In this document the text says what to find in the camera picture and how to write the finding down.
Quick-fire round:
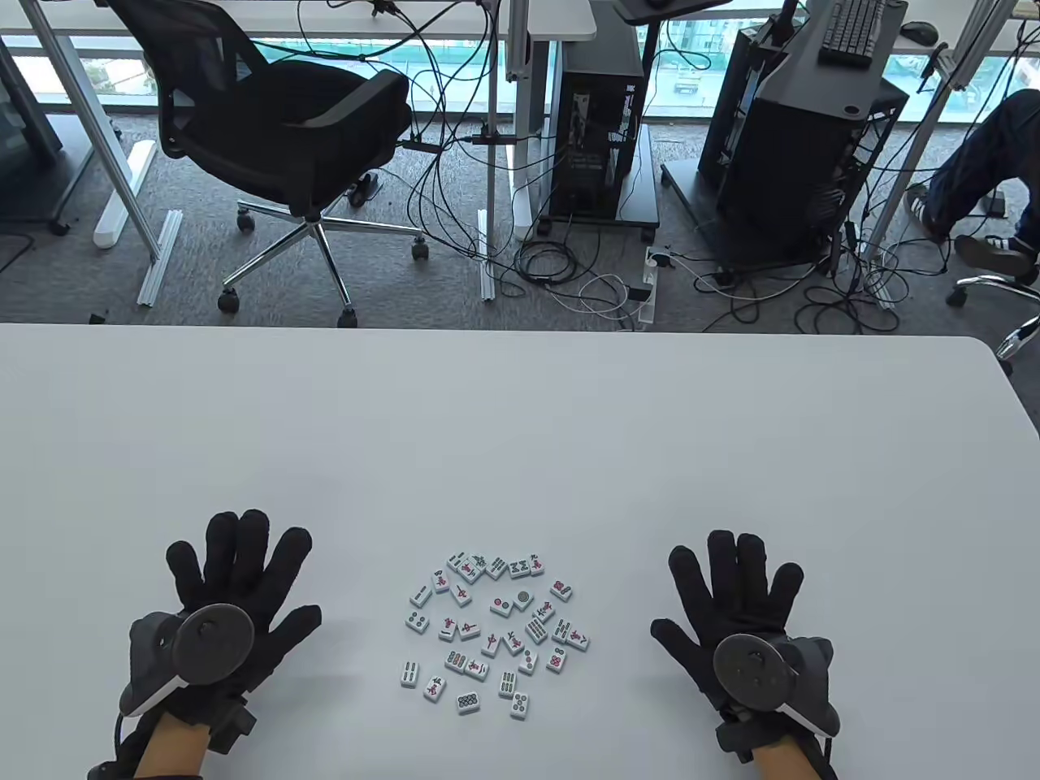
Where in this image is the person's left hand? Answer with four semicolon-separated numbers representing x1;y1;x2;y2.
161;509;323;730

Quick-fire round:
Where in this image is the person's right hand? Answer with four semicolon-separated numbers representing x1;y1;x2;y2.
650;530;839;769

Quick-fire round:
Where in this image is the pile of mahjong tiles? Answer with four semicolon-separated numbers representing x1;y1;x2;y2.
398;550;592;722

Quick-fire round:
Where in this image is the person's right forearm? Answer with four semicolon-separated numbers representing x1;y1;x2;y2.
747;743;826;780

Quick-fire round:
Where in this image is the grey hand tracking controller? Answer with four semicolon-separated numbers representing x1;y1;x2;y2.
120;605;254;717
712;632;843;739

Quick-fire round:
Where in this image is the white power strip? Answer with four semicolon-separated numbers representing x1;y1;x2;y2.
638;246;663;327

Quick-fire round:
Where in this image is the black mesh office chair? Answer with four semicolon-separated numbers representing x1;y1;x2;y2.
945;272;1040;376
106;0;430;328

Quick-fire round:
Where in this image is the black wheeled computer cart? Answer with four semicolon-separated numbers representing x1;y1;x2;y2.
660;158;864;287
534;122;661;242

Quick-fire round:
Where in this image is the black computer tower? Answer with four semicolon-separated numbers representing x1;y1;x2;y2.
549;70;643;219
699;24;909;269

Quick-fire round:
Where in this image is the black white striped sneaker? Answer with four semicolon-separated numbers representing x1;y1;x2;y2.
904;183;953;243
954;234;1039;279

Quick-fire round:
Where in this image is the dark grey equipment cart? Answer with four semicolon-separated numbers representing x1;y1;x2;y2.
0;37;98;238

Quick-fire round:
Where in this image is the black monitor stand with tray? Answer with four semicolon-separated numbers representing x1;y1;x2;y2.
561;0;732;78
760;0;909;123

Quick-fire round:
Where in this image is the black keyboard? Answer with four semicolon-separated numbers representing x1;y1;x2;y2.
817;0;888;66

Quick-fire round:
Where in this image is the white standing desk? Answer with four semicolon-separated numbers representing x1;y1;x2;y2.
0;0;598;249

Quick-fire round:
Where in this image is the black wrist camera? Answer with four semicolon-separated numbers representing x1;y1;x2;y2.
713;715;758;765
210;697;259;756

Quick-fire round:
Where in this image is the tangle of black cables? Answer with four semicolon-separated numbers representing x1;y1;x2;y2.
297;0;651;330
691;187;951;336

